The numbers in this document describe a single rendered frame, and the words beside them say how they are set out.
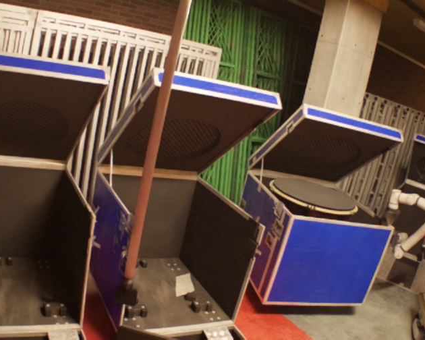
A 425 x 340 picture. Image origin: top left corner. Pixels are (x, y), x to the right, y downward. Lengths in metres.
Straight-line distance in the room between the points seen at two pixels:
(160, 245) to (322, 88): 2.31
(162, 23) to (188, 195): 2.66
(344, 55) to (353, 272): 2.23
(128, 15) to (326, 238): 3.51
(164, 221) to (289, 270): 1.11
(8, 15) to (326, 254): 3.33
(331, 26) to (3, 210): 3.62
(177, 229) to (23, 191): 1.36
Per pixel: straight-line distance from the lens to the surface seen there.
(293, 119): 3.38
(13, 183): 3.09
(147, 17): 5.36
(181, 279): 3.43
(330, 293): 3.67
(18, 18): 3.77
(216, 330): 2.95
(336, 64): 4.44
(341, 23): 4.50
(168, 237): 3.61
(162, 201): 3.43
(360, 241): 3.55
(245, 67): 5.75
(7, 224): 3.22
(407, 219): 6.72
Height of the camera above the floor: 1.88
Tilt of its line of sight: 13 degrees down
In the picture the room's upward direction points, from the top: 13 degrees clockwise
